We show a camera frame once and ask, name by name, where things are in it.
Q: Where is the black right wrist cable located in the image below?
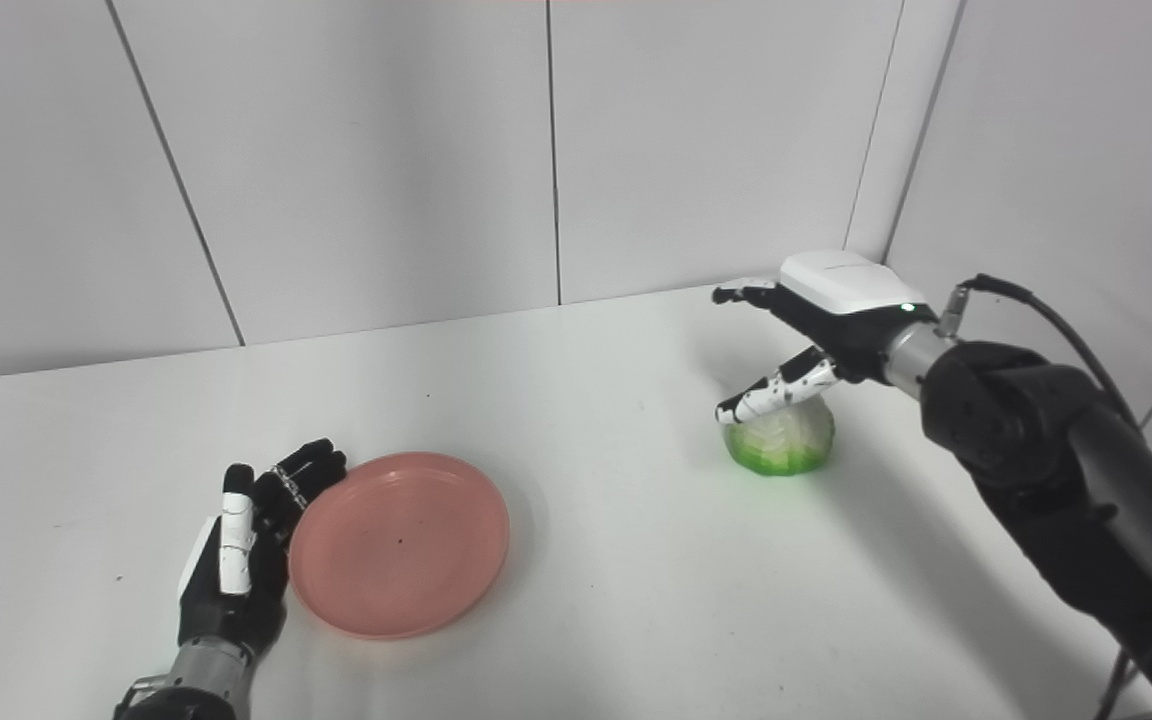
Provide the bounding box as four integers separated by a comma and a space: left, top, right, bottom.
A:
939, 273, 1152, 720

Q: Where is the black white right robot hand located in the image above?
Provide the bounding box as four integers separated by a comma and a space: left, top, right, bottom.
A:
712, 250, 937, 426

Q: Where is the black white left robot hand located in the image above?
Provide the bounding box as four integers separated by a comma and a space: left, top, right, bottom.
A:
177, 438, 348, 661

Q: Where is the green white cabbage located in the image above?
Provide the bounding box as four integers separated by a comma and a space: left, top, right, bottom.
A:
721, 395, 835, 477

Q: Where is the pink round plate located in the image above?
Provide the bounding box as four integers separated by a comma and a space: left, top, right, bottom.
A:
288, 452, 511, 641

